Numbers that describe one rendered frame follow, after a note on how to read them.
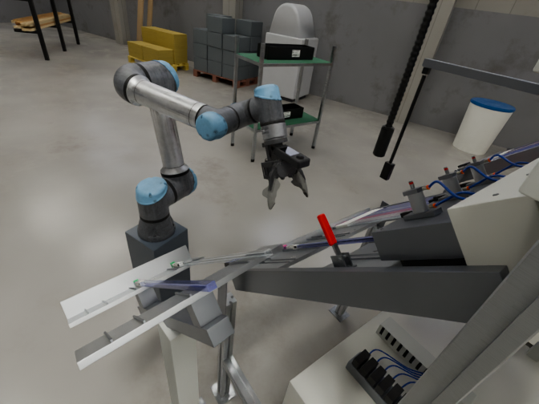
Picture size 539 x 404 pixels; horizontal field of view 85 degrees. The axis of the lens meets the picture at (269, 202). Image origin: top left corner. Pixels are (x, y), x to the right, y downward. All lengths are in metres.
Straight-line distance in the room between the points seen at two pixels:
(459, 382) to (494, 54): 5.12
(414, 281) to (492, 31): 5.06
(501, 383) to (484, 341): 0.76
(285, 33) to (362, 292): 4.95
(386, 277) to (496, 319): 0.15
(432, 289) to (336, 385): 0.54
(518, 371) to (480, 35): 4.67
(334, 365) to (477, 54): 4.92
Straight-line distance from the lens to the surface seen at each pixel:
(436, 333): 1.13
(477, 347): 0.39
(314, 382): 0.89
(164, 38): 6.83
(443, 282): 0.41
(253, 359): 1.59
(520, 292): 0.33
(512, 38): 5.39
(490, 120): 4.74
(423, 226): 0.44
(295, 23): 5.18
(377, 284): 0.47
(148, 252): 1.29
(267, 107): 0.87
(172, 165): 1.24
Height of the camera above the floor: 1.41
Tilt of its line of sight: 35 degrees down
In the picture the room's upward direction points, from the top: 8 degrees clockwise
